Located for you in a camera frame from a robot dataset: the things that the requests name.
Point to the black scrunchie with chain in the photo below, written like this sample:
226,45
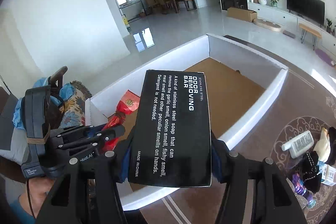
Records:
310,173

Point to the person's left hand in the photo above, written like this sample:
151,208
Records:
32,199

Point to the floral patterned cushion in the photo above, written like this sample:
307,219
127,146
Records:
74,110

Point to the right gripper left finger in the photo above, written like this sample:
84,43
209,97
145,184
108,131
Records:
89,194

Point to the white tv cabinet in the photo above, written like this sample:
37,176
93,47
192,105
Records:
291,23

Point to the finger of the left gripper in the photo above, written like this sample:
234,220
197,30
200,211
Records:
110,136

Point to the blue white medicine box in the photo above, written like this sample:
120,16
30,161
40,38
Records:
327,174

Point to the purple mermaid toy wand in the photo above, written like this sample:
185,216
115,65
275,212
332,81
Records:
304,196

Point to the small wooden bench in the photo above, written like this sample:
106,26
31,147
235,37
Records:
316,36

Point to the brown cardboard box on floor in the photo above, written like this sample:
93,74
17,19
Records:
242,14

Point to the red candy wrapper packet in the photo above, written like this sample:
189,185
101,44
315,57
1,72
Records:
127,105

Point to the black odor removing bar box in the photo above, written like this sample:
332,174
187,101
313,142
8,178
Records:
171,145

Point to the black flat television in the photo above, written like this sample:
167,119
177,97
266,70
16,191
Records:
312,9

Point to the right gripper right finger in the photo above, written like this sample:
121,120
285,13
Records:
273,199

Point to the blue cloth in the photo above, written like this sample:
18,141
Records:
34,105

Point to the black velvet scrunchie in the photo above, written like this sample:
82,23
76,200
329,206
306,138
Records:
332,157

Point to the dining table with chairs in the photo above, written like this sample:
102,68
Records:
164,6

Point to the cream knitted pouch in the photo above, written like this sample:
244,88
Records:
323,147

